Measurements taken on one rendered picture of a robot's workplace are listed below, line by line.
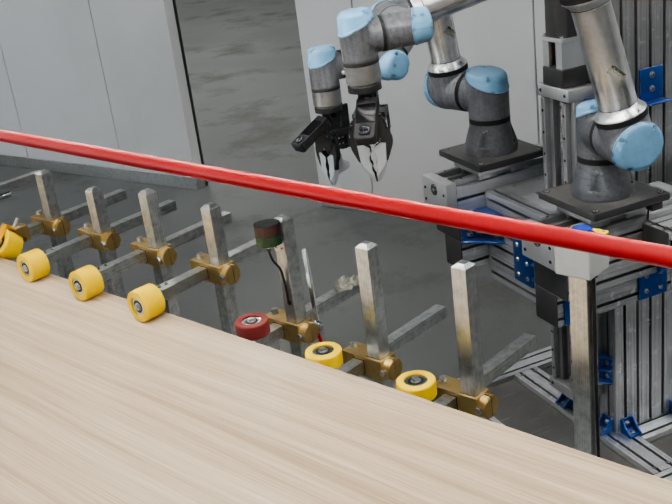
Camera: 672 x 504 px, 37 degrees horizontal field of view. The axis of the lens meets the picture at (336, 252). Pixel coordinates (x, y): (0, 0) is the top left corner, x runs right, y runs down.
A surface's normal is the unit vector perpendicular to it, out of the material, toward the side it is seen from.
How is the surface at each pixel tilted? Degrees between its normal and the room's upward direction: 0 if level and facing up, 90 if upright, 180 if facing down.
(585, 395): 90
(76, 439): 0
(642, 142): 97
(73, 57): 90
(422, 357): 0
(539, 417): 0
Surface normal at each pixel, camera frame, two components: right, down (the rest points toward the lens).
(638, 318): 0.41, 0.30
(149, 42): -0.58, 0.37
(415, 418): -0.12, -0.92
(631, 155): 0.25, 0.46
